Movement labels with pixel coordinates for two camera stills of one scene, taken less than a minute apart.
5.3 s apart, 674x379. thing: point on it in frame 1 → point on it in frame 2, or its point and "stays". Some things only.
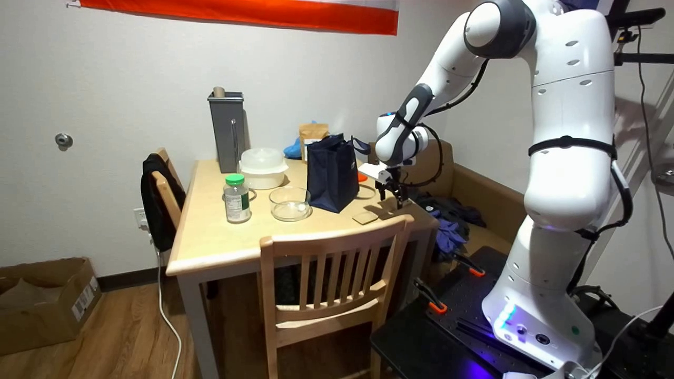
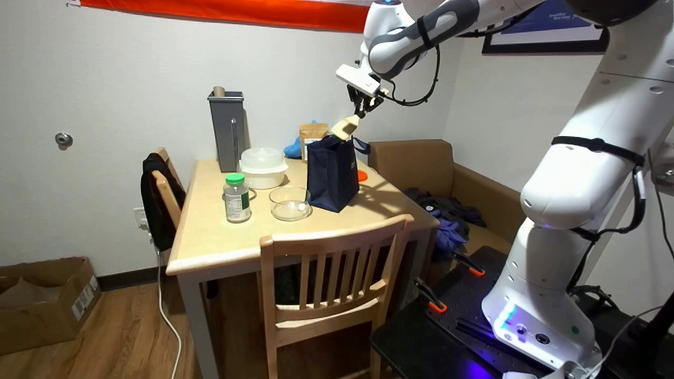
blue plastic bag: (292, 150) stays
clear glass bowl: (291, 211) stays
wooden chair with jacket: (163, 200) stays
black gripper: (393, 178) → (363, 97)
